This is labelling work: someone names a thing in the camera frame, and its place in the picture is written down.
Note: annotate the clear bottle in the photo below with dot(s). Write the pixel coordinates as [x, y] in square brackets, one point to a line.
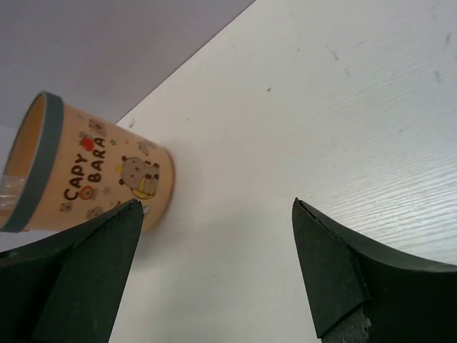
[11, 189]

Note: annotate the orange cylindrical bin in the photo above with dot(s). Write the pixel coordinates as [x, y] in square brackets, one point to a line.
[78, 167]

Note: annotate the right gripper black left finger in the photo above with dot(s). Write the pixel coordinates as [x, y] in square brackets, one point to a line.
[68, 287]

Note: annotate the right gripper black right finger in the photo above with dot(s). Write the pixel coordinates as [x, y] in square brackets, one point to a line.
[360, 290]

